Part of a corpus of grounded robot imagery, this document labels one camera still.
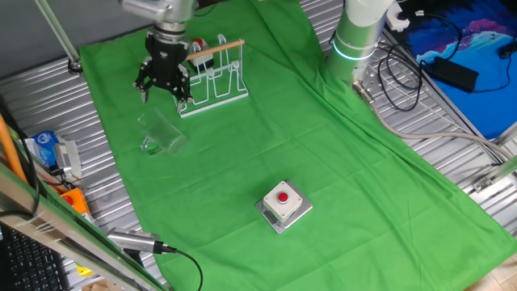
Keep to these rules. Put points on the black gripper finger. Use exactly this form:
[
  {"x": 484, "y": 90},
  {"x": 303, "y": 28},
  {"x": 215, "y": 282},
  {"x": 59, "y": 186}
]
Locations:
[
  {"x": 183, "y": 95},
  {"x": 141, "y": 83}
]

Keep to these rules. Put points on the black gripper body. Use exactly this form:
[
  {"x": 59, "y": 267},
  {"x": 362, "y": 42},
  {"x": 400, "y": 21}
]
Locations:
[{"x": 166, "y": 56}]

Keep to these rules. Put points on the clear glass cup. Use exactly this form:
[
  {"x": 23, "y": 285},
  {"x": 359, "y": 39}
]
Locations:
[{"x": 161, "y": 133}]

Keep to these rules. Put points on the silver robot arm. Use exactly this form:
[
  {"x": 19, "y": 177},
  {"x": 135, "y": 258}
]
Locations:
[{"x": 355, "y": 32}]

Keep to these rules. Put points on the orange box red button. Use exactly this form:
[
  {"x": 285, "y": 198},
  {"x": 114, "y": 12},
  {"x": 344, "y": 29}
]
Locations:
[{"x": 78, "y": 202}]

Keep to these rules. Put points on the grey button box on plate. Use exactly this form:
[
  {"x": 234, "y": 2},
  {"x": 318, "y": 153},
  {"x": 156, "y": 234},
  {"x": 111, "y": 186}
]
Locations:
[{"x": 282, "y": 202}]

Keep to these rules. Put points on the orange pole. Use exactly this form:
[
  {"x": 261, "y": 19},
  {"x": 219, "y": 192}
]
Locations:
[{"x": 8, "y": 145}]

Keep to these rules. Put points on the green cloth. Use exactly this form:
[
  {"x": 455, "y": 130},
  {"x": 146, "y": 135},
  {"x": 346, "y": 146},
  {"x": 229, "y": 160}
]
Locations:
[{"x": 323, "y": 161}]

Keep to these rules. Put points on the wooden blocks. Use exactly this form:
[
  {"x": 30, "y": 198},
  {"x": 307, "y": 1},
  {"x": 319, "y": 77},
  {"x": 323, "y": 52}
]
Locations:
[{"x": 97, "y": 287}]

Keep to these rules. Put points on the black keyboard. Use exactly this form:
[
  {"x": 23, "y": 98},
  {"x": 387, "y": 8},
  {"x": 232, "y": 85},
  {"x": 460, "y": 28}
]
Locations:
[{"x": 28, "y": 266}]

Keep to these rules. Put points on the black power adapter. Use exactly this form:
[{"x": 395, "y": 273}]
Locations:
[{"x": 452, "y": 72}]

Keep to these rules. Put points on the blue painted mat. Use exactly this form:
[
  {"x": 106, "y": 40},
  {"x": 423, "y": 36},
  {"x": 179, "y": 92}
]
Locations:
[{"x": 484, "y": 48}]

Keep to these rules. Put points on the black computer mouse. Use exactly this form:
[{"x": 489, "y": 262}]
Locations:
[{"x": 508, "y": 50}]

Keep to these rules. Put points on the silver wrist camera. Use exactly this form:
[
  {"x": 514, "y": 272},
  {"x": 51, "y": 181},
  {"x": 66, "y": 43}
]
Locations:
[{"x": 145, "y": 8}]

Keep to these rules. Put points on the aluminium frame pole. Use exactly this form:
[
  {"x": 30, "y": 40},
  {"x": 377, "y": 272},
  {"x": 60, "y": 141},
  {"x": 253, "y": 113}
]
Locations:
[
  {"x": 56, "y": 32},
  {"x": 494, "y": 178}
]

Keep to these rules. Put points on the silver exterior camera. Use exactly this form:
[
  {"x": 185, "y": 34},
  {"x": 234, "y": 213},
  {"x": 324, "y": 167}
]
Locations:
[{"x": 129, "y": 239}]

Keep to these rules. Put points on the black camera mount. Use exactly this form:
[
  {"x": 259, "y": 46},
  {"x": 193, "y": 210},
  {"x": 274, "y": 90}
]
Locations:
[{"x": 133, "y": 256}]

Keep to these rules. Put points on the green-edged aluminium frame beam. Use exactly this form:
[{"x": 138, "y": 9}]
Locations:
[{"x": 60, "y": 234}]

